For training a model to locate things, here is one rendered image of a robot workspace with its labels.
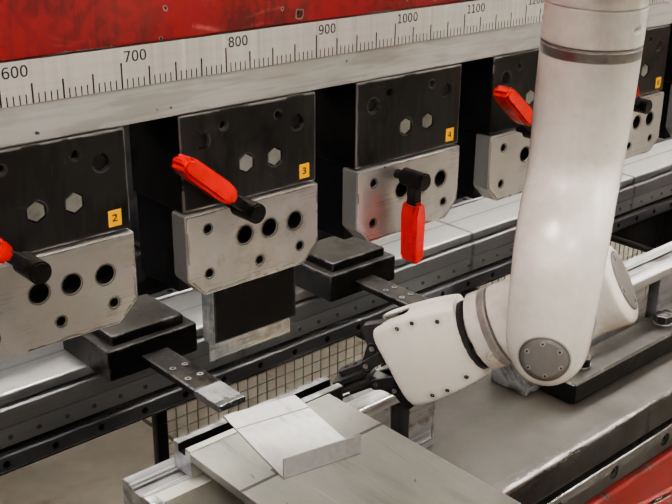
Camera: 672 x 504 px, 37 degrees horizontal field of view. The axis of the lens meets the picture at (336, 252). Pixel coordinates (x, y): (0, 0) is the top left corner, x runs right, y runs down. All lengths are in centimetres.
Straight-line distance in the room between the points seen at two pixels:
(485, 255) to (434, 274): 12
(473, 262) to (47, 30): 100
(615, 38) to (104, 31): 42
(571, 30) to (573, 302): 23
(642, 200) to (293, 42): 120
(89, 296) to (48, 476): 201
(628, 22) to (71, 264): 50
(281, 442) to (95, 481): 180
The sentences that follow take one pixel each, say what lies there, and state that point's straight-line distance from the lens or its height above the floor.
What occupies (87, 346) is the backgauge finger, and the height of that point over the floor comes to 101.
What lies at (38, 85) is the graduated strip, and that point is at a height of 138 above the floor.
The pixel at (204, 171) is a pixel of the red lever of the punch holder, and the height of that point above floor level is 130.
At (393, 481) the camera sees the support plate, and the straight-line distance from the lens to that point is 97.
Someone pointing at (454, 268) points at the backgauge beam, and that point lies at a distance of 160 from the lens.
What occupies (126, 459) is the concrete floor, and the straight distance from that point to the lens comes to 287.
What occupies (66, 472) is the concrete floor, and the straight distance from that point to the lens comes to 285.
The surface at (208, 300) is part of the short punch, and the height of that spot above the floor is 115.
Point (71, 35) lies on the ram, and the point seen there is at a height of 142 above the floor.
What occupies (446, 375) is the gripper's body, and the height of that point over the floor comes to 104.
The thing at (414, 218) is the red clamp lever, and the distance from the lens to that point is 102.
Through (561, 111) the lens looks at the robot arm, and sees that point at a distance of 93.
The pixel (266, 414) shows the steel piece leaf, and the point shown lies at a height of 100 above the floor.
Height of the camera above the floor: 155
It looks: 22 degrees down
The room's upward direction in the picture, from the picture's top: 1 degrees clockwise
